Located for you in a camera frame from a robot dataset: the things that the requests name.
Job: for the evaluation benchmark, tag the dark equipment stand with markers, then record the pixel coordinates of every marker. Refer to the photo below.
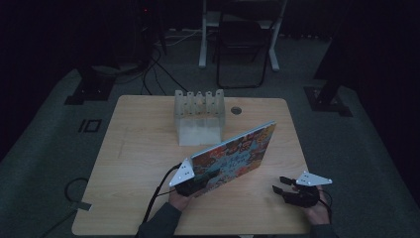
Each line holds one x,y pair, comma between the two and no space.
147,29

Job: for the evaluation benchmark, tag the translucent white book rack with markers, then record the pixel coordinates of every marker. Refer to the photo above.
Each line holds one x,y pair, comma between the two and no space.
199,127

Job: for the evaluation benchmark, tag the person's left hand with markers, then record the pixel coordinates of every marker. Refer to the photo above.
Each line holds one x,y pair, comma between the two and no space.
180,201

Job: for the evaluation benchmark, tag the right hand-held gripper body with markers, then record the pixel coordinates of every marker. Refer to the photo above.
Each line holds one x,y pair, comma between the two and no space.
305,191

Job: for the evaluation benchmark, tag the colourful picture book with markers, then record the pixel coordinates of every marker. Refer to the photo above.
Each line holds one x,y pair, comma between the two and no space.
234,158

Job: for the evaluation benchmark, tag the black folding chair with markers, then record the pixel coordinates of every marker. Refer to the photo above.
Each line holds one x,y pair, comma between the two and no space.
242,36

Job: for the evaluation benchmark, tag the black stand base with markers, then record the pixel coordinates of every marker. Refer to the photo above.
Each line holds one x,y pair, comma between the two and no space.
90,89
327,100

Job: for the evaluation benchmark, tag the grey tape piece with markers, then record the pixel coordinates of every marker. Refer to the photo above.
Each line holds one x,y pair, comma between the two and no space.
81,206

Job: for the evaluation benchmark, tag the white desk frame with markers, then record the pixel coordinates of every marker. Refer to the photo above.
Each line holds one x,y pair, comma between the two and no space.
206,33

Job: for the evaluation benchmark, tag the person's right hand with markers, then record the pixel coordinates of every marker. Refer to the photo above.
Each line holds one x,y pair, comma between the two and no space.
318,210

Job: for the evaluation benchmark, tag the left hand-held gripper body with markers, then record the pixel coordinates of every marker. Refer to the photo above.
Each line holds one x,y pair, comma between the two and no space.
182,175

